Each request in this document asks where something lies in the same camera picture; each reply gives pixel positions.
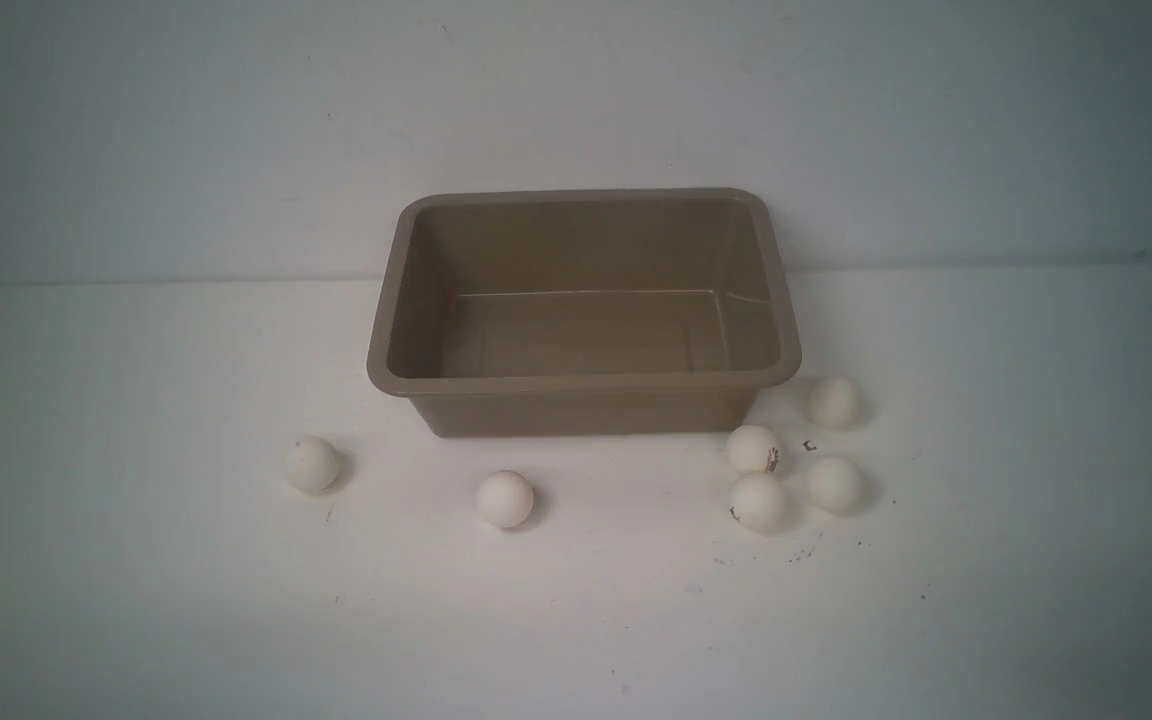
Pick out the tan plastic bin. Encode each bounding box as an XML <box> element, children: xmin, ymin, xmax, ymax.
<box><xmin>367</xmin><ymin>188</ymin><xmax>803</xmax><ymax>439</ymax></box>

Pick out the marked white ping-pong ball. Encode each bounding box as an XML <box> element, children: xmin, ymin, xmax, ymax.
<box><xmin>723</xmin><ymin>424</ymin><xmax>783</xmax><ymax>475</ymax></box>

